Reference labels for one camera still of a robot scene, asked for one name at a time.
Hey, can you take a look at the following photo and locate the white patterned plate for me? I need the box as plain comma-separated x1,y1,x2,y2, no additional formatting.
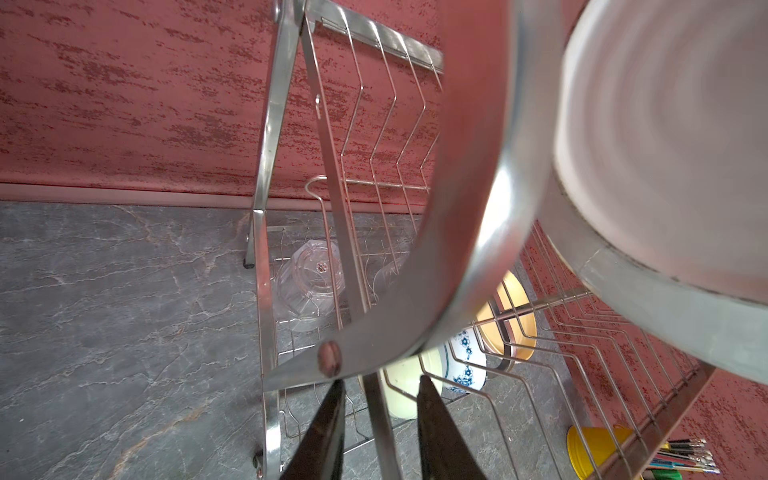
539,1,767,383

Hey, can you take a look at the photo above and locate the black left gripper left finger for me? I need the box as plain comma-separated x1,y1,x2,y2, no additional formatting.
281,380,346,479

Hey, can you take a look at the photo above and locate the clear glass cup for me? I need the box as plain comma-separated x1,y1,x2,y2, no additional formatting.
272,239,346,333

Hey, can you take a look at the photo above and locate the blue white porcelain bowl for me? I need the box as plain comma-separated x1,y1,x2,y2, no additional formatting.
443,328,487,394

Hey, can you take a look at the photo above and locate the pale green bowl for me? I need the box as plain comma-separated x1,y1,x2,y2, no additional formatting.
378,348,445,420

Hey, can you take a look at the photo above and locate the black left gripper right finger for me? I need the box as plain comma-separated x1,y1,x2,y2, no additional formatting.
417,375,486,479

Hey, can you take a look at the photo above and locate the yellow pen cup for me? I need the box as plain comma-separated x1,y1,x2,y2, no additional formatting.
566,425,634,480

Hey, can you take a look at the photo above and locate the yellow plate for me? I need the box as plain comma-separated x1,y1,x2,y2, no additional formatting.
476,271,538,362

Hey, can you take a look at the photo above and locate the steel two-tier dish rack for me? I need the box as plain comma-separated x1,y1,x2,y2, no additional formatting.
244,1,715,479

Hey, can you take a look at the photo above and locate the coloured pens bundle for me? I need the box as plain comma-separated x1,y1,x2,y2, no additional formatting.
640,438,721,480

